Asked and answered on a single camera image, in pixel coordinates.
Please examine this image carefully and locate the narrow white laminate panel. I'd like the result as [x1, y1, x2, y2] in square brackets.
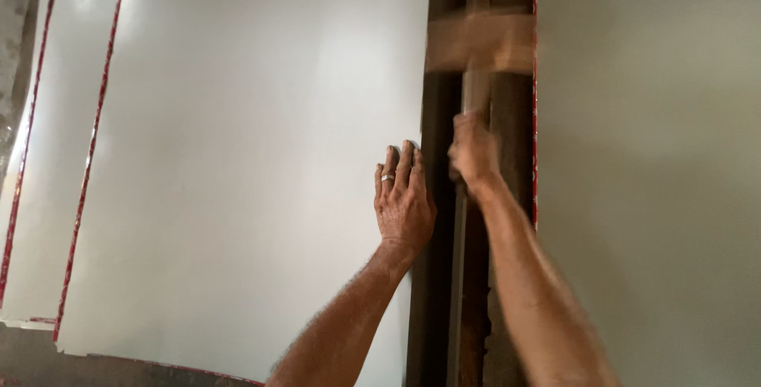
[0, 0, 126, 331]

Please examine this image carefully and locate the person's left hand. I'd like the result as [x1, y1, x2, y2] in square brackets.
[373, 140, 437, 255]

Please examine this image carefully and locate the large white laminate panel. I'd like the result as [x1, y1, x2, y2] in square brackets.
[52, 0, 433, 385]

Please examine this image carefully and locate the white panel with red edge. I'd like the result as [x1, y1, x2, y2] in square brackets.
[532, 0, 761, 387]

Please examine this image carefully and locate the person's right hand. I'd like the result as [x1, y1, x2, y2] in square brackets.
[447, 112, 501, 193]

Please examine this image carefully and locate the wooden mallet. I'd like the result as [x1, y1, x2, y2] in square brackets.
[424, 8, 537, 116]

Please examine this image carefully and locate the dark wooden frame post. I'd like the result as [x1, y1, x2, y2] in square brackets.
[405, 0, 539, 387]

